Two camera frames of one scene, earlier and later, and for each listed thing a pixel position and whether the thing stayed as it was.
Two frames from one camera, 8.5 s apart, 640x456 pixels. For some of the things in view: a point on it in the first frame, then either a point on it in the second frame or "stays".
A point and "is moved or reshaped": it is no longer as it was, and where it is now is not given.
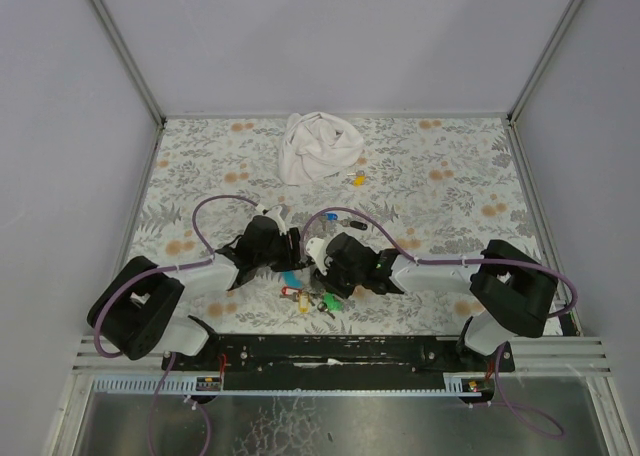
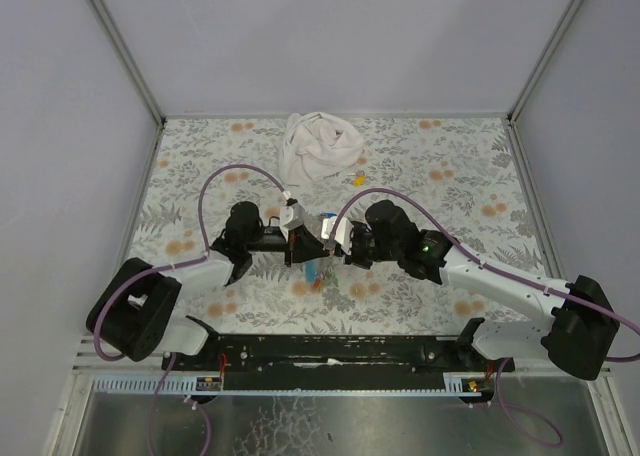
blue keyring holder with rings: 290,279 → 310,271
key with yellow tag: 359,177 stays
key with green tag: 330,303 is moved or reshaped
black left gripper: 292,249 → 292,248
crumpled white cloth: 315,145 stays
